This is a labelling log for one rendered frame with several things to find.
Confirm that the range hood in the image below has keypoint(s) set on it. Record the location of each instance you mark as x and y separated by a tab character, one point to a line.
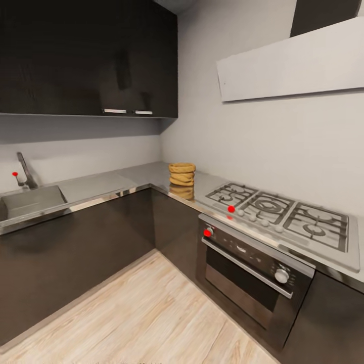
325	51

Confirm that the drop in sink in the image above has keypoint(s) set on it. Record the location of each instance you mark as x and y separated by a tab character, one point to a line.
18	205

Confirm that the popcorn bag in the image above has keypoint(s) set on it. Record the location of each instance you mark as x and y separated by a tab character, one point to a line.
182	174

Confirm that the oven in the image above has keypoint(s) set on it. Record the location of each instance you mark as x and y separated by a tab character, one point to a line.
261	285

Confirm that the cabinet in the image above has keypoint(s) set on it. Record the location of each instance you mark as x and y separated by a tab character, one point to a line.
16	96
103	58

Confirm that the burner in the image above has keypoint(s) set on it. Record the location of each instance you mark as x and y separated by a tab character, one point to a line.
329	233

